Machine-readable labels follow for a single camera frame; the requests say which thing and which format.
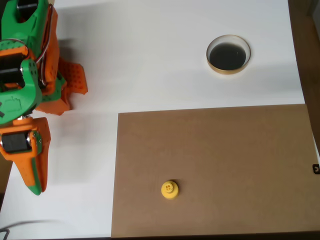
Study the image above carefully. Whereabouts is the brown fibreboard sheet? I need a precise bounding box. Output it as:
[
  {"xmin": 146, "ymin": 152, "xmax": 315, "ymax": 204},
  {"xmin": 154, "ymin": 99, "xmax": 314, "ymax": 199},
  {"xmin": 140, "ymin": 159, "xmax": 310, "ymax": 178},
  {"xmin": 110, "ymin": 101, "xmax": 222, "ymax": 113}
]
[{"xmin": 110, "ymin": 104, "xmax": 319, "ymax": 238}]

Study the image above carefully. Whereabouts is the white red arm servo wire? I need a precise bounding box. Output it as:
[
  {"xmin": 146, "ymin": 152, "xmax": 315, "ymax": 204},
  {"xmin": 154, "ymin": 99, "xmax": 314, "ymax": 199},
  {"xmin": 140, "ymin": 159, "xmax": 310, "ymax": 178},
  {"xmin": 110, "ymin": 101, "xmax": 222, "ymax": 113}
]
[{"xmin": 36, "ymin": 5, "xmax": 55, "ymax": 86}]

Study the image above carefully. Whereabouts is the small yellow plastic knob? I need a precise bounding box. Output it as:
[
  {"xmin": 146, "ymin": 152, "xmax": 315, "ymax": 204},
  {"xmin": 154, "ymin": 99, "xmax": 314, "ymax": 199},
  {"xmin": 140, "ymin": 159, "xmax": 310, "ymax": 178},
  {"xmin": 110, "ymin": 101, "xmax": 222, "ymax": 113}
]
[{"xmin": 160, "ymin": 179, "xmax": 180, "ymax": 201}]

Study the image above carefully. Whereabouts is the large white paper sheet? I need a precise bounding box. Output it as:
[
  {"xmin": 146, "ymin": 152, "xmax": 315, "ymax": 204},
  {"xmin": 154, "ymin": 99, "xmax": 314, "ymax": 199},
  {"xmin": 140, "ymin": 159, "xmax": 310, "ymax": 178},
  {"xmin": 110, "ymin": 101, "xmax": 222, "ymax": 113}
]
[{"xmin": 0, "ymin": 0, "xmax": 306, "ymax": 240}]

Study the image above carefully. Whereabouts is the grey cable with black loop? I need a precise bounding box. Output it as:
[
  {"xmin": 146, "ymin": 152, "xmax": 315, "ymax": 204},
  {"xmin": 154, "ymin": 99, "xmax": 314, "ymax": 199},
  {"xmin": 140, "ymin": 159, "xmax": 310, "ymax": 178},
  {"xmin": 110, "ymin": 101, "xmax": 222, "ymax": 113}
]
[{"xmin": 0, "ymin": 219, "xmax": 62, "ymax": 240}]

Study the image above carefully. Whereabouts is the round dish with dark inside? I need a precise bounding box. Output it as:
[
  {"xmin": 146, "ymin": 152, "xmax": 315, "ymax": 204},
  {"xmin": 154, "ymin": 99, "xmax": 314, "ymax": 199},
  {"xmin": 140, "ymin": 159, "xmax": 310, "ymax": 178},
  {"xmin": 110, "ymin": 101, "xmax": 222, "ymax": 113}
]
[{"xmin": 206, "ymin": 34, "xmax": 252, "ymax": 76}]

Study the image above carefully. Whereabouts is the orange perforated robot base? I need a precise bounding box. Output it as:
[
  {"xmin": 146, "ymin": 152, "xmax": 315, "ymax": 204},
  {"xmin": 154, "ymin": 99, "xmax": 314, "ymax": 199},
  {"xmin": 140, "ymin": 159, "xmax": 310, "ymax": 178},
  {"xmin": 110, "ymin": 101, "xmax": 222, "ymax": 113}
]
[{"xmin": 32, "ymin": 56, "xmax": 89, "ymax": 117}]

